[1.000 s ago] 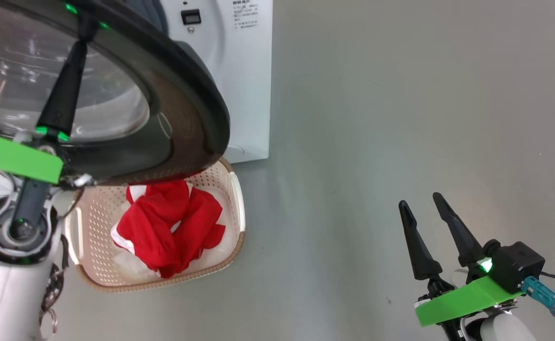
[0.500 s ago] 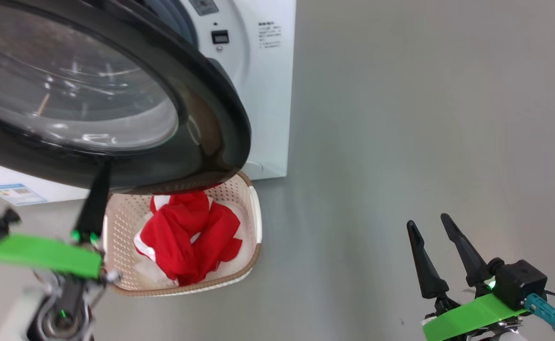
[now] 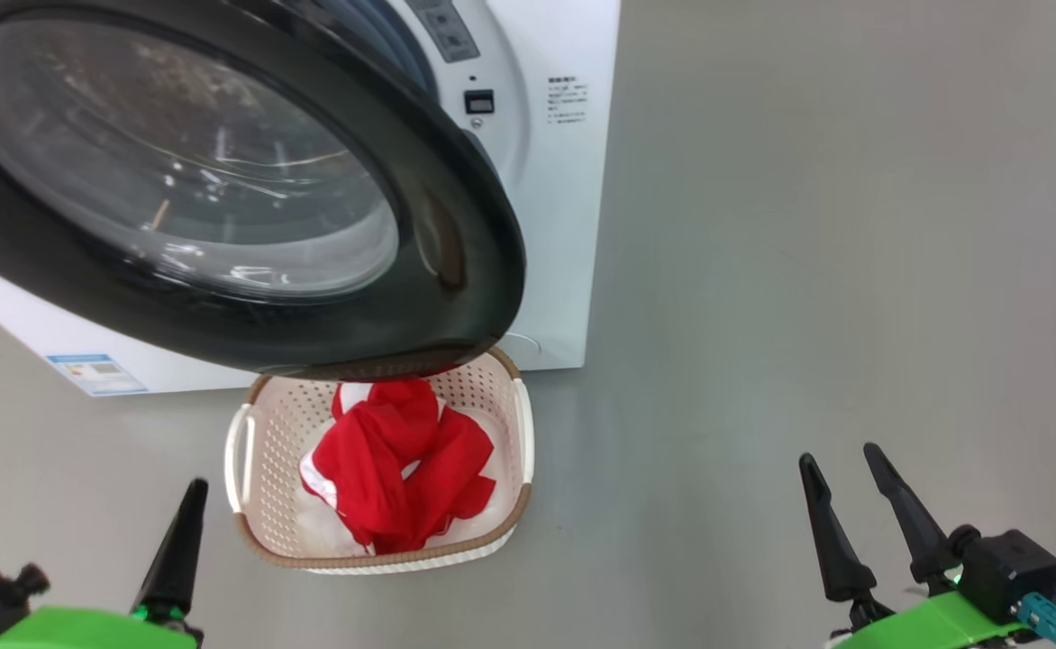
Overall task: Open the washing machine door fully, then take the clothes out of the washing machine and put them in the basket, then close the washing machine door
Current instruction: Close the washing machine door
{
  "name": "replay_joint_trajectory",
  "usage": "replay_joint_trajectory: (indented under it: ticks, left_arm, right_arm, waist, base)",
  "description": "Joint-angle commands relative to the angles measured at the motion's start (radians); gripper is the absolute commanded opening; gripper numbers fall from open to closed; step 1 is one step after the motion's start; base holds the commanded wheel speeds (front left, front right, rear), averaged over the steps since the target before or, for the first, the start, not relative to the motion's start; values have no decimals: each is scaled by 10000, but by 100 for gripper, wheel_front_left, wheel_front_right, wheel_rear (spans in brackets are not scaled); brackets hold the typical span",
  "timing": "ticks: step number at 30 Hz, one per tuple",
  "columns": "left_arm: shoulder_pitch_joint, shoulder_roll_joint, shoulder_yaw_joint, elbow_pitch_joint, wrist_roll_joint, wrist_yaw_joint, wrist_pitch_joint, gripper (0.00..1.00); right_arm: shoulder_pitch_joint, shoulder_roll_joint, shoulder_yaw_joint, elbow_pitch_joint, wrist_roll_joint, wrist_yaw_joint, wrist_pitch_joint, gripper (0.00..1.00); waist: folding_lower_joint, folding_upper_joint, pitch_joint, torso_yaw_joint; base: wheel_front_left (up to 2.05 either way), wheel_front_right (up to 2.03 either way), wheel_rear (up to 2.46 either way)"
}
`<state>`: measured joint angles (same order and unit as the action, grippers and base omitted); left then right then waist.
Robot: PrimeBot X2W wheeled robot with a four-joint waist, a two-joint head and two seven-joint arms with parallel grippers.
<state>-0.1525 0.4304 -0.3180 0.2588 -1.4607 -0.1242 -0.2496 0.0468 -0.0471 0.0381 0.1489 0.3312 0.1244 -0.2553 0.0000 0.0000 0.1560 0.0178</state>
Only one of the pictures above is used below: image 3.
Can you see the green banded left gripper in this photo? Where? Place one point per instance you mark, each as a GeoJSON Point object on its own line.
{"type": "Point", "coordinates": [86, 631]}

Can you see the blue energy label sticker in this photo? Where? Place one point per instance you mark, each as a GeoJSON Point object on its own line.
{"type": "Point", "coordinates": [95, 374]}

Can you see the cream perforated laundry basket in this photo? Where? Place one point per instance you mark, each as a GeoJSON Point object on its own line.
{"type": "Point", "coordinates": [267, 505]}

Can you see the black round washer door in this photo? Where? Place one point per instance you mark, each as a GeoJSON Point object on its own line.
{"type": "Point", "coordinates": [438, 180]}

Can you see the white front-load washing machine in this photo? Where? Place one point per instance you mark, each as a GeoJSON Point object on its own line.
{"type": "Point", "coordinates": [564, 225]}

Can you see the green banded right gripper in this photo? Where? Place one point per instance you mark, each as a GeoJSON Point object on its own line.
{"type": "Point", "coordinates": [924, 626]}

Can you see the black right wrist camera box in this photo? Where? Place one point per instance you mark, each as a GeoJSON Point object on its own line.
{"type": "Point", "coordinates": [1010, 572]}

